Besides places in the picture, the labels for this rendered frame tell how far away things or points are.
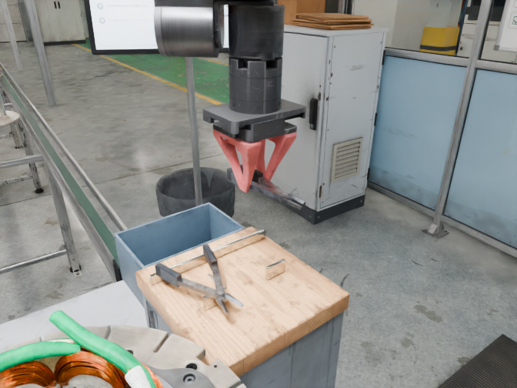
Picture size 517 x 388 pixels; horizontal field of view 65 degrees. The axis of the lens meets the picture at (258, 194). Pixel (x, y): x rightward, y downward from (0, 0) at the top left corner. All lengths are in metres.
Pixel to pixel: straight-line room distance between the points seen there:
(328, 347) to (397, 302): 1.67
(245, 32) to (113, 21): 0.85
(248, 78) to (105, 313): 0.66
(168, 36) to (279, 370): 0.38
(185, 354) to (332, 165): 2.27
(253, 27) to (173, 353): 0.31
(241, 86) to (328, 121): 2.06
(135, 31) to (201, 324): 0.93
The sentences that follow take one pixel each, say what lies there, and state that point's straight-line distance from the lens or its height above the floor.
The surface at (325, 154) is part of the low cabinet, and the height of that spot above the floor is 0.49.
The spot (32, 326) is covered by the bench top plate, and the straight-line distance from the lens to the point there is 0.99.
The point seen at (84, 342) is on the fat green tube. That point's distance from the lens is 0.35.
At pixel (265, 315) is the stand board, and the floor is 1.06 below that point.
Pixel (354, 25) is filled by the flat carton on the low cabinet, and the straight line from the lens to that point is 2.55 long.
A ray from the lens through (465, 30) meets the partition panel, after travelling 2.56.
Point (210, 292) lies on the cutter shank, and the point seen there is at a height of 1.09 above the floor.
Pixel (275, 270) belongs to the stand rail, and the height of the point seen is 1.08.
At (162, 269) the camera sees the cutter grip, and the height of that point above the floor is 1.09.
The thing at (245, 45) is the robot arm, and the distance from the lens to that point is 0.42.
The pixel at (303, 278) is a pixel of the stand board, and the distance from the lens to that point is 0.53.
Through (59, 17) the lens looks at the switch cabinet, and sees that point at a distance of 13.79.
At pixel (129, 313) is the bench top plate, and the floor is 0.78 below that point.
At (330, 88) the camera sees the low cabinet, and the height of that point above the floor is 0.90.
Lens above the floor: 1.39
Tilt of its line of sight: 26 degrees down
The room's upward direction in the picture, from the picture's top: straight up
